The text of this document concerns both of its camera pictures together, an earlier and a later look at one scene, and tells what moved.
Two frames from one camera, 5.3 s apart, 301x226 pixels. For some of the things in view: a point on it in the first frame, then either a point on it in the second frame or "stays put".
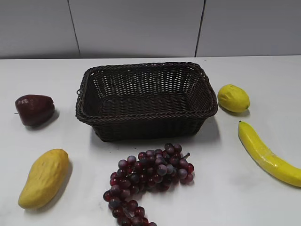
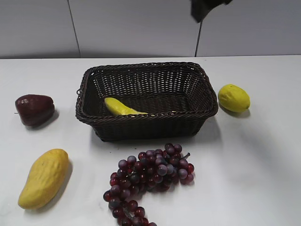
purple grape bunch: [153, 171] stays put
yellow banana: [270, 161] -> [117, 108]
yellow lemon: [233, 99] stays put
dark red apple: [35, 110] stays put
